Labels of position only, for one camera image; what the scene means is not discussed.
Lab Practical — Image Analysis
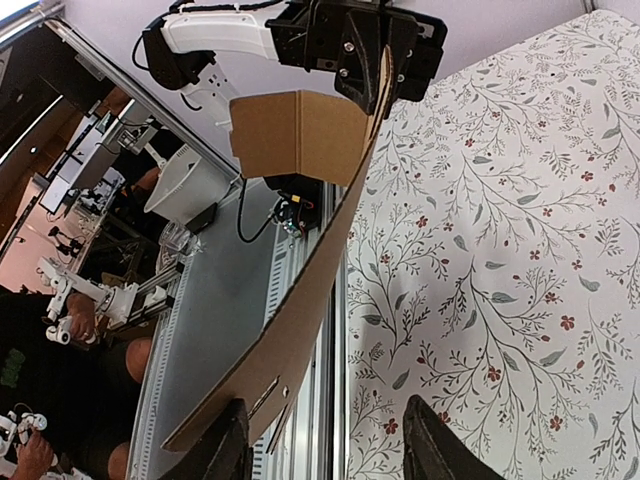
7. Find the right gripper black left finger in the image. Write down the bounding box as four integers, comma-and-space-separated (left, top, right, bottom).
187, 399, 250, 479

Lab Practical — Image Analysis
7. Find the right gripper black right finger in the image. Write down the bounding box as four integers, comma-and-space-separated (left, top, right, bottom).
402, 394, 500, 480

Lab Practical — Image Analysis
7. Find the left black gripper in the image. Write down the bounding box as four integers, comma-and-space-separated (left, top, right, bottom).
265, 1, 448, 118

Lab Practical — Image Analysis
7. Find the brown cardboard box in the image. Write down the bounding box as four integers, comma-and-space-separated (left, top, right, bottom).
162, 50, 389, 452

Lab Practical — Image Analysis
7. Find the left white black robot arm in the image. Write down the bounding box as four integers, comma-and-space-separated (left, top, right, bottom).
137, 1, 448, 130

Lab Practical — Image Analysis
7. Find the seated person in black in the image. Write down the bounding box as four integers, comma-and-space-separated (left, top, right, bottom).
1, 292, 152, 479

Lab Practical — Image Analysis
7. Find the floral patterned table mat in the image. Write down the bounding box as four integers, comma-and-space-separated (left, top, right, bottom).
346, 10, 639, 479

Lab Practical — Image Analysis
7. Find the white bucket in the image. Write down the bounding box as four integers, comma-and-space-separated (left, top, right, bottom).
144, 145, 239, 225

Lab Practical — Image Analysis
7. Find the computer monitor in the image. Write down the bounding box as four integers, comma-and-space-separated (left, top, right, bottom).
39, 143, 119, 214

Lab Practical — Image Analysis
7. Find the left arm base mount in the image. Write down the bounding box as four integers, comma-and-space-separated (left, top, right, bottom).
264, 174, 324, 238

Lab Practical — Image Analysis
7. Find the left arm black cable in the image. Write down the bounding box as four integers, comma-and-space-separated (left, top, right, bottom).
235, 177, 281, 244

